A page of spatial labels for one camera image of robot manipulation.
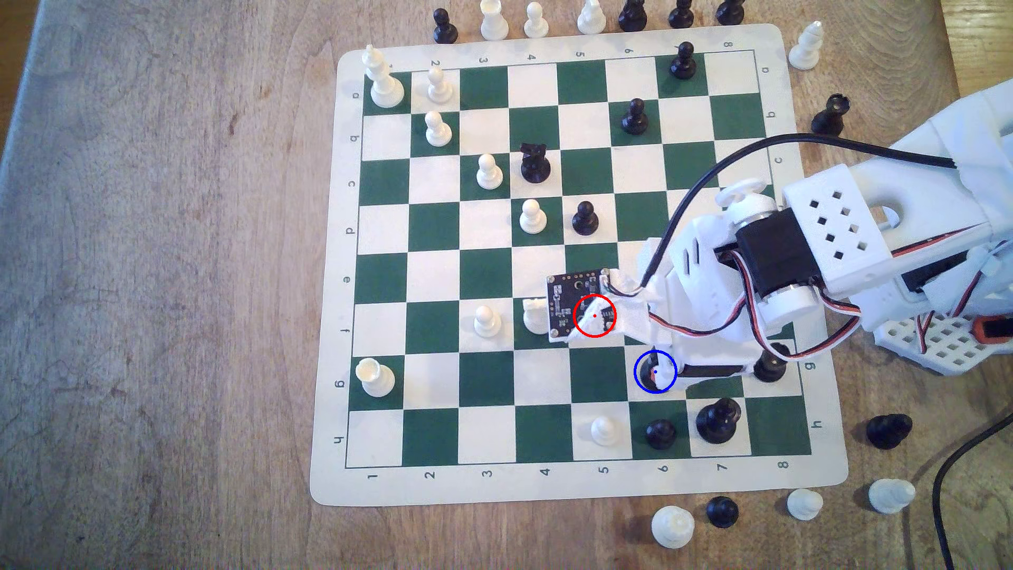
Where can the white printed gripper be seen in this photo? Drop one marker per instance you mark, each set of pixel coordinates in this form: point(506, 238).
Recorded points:
point(709, 371)

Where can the black chess bishop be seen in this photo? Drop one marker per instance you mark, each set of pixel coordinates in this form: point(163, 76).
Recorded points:
point(650, 376)

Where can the white grid robot base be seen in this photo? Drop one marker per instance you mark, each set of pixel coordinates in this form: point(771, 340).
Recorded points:
point(942, 348)

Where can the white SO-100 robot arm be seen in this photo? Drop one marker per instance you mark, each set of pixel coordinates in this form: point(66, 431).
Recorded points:
point(839, 222)

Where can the black chess piece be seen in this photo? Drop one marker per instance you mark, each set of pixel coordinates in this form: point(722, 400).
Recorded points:
point(680, 13)
point(729, 12)
point(770, 366)
point(631, 16)
point(829, 117)

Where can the large black chess queen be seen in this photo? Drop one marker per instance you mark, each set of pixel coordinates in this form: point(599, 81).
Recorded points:
point(718, 421)

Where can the black chess pawn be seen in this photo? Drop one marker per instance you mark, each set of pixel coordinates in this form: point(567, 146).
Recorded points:
point(660, 434)
point(445, 28)
point(634, 119)
point(683, 62)
point(585, 220)
point(722, 512)

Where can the white chess pawn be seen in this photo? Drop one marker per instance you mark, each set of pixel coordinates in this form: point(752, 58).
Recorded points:
point(536, 22)
point(605, 431)
point(439, 87)
point(489, 172)
point(487, 323)
point(437, 131)
point(533, 218)
point(804, 505)

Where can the white chess rook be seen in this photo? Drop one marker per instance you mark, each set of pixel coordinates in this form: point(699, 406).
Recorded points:
point(374, 378)
point(673, 527)
point(535, 317)

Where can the black chess knight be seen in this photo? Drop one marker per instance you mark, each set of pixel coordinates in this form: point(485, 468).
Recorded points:
point(535, 165)
point(889, 431)

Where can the green and cream chess mat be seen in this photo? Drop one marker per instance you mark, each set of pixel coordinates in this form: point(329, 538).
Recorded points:
point(443, 277)

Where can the white chess bishop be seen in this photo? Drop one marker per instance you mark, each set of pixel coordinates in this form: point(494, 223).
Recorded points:
point(806, 49)

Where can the white chess piece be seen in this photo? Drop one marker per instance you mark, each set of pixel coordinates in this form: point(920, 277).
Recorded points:
point(591, 17)
point(892, 496)
point(494, 20)

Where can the orange clamp piece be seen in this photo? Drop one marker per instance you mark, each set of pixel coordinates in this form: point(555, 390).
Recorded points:
point(995, 329)

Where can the tall white chess king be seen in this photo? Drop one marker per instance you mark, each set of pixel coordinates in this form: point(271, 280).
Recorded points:
point(384, 83)

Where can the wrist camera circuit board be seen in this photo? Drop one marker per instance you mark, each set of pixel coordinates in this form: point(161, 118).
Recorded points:
point(571, 297)

